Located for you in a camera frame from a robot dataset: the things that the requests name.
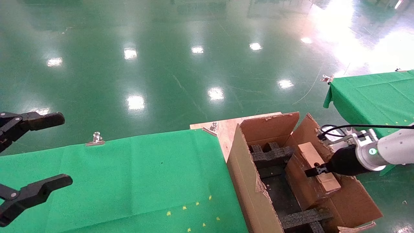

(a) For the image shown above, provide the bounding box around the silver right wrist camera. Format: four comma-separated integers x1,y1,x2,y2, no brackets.
319,126,356,149

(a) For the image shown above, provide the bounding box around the green neighbour tablecloth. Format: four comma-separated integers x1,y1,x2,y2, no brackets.
323,70,414,177

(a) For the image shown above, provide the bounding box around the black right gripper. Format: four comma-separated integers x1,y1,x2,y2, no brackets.
305,146,364,177

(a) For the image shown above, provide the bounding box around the small cardboard box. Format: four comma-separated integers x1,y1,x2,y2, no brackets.
285,142,342,211

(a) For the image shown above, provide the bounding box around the large open cardboard carton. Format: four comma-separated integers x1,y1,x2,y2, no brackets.
226,112,383,233

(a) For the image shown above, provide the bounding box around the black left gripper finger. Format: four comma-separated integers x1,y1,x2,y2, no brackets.
0,174,73,227
0,112,65,152

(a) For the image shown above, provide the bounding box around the black foam insert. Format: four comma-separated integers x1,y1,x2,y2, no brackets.
279,209,333,233
248,142,295,170

